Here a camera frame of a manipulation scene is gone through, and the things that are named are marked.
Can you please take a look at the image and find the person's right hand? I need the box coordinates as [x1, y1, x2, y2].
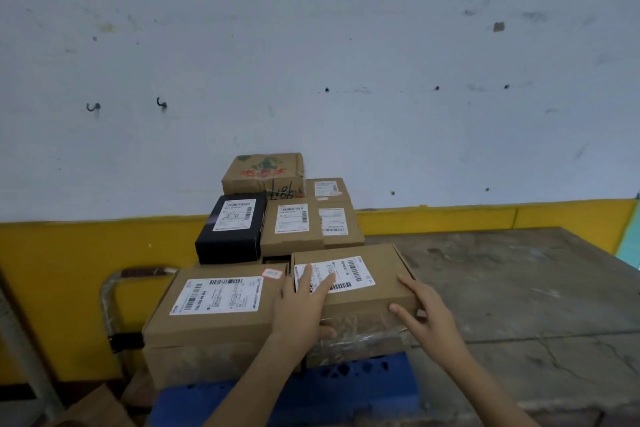
[389, 275, 471, 370]

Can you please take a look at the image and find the person's left hand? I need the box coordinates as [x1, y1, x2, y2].
[270, 264, 338, 357]

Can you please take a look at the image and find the cardboard box with white label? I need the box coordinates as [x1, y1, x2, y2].
[291, 244, 419, 323]

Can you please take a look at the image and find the person's left forearm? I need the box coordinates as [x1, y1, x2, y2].
[200, 334, 307, 427]

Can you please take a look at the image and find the person's right forearm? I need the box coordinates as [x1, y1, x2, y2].
[436, 344, 542, 427]

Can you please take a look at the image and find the cardboard box wrapped in tape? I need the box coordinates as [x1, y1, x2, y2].
[304, 313, 415, 369]

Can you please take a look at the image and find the small cardboard box, white label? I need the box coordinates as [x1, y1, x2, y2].
[259, 200, 326, 258]
[318, 201, 366, 250]
[304, 177, 354, 204]

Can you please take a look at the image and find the blue plastic cart platform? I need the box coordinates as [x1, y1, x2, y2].
[147, 351, 419, 427]

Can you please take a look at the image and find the black box with white label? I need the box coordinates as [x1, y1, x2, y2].
[194, 193, 268, 265]

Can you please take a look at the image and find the large cardboard box, long label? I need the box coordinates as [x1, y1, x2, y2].
[142, 263, 289, 350]

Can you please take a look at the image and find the cardboard box, green red print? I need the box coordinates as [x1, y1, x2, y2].
[221, 152, 306, 200]

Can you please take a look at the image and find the plain large cardboard box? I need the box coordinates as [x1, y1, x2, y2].
[144, 339, 303, 391]

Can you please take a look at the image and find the loose cardboard piece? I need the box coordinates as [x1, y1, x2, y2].
[44, 384, 137, 427]

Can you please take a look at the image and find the grey metal bar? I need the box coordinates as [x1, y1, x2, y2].
[0, 287, 67, 427]

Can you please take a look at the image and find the metal cart handle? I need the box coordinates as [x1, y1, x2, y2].
[99, 267, 181, 357]

